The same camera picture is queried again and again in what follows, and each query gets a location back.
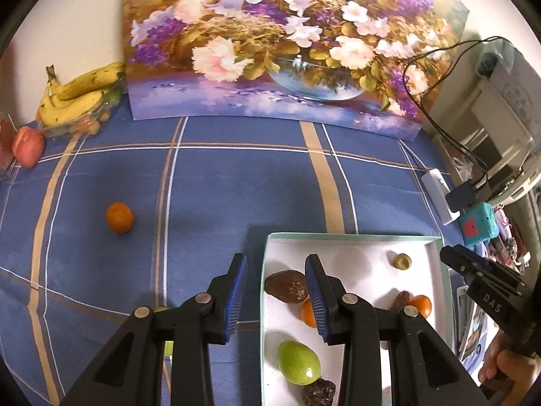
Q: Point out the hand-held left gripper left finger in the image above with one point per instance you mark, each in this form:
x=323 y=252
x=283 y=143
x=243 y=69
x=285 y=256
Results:
x=236 y=296

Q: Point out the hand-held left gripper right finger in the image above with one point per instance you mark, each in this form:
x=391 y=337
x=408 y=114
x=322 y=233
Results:
x=317 y=300

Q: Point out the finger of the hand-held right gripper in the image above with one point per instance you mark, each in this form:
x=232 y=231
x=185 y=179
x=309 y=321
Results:
x=456 y=262
x=494 y=267

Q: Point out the orange tangerine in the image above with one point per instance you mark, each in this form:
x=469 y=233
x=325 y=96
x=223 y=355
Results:
x=422 y=304
x=307 y=315
x=119 y=218

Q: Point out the brown wrinkled fruit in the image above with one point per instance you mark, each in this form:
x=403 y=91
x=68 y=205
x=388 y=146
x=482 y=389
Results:
x=285 y=285
x=319 y=393
x=400 y=301

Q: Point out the small yellow fruit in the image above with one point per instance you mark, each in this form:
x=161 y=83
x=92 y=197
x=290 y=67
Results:
x=400 y=261

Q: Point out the white tray with teal rim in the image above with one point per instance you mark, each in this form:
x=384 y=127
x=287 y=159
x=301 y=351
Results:
x=359 y=258

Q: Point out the small oval green fruit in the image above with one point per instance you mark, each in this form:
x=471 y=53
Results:
x=298 y=361

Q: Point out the large green apple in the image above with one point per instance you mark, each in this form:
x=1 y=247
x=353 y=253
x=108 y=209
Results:
x=168 y=348

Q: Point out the person's right hand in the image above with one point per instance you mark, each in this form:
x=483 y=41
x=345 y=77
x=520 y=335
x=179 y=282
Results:
x=513 y=366

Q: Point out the pile of small trinkets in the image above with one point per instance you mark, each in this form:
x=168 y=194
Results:
x=507 y=241

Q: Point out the printed paper cards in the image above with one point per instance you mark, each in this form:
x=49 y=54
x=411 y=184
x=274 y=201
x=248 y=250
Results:
x=471 y=334

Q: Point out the teal device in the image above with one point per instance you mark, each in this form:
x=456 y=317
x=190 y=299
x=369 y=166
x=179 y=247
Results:
x=477 y=224

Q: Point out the black plug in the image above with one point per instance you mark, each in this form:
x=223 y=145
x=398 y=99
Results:
x=460 y=196

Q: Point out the white power strip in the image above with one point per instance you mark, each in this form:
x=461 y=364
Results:
x=435 y=190

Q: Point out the blue plaid tablecloth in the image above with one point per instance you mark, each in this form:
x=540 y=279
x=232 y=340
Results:
x=232 y=186

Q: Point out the white printer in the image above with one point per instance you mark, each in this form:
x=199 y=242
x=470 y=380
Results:
x=511 y=93

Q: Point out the glass fruit bowl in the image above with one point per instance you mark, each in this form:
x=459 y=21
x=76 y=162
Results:
x=91 y=124

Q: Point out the floral painting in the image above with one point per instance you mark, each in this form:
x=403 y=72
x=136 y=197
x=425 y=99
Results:
x=253 y=50

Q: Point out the banana bunch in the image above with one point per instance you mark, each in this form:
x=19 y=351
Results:
x=72 y=108

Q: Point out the red apple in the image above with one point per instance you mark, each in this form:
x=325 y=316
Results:
x=27 y=148

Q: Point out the clear glass vase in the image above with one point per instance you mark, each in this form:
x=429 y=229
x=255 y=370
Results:
x=5 y=152

